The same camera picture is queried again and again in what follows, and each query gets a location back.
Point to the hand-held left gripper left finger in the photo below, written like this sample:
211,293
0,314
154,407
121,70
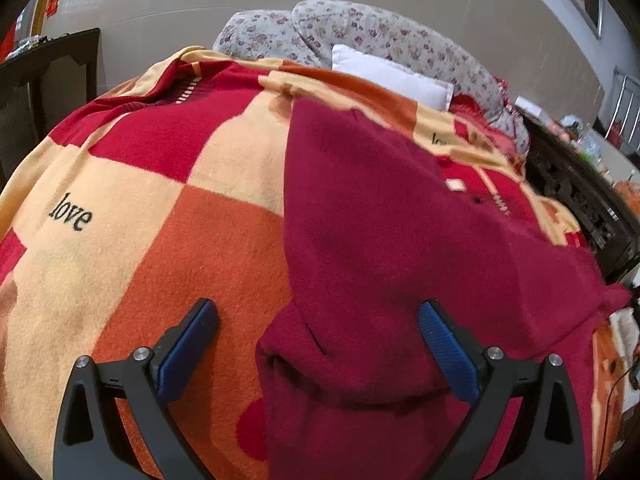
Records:
186,355

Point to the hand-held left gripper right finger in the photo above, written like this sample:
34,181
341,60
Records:
447,352

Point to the dark red sweater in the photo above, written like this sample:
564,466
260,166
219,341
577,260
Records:
380,240

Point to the red orange checkered blanket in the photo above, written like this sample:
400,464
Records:
145,200

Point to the dark carved wooden cabinet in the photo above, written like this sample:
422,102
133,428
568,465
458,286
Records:
575,190

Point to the red cloth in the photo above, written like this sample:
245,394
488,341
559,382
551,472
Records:
472,107

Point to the white pillow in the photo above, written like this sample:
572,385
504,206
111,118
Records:
390,76

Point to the floral quilt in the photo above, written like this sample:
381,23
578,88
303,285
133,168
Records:
360,40

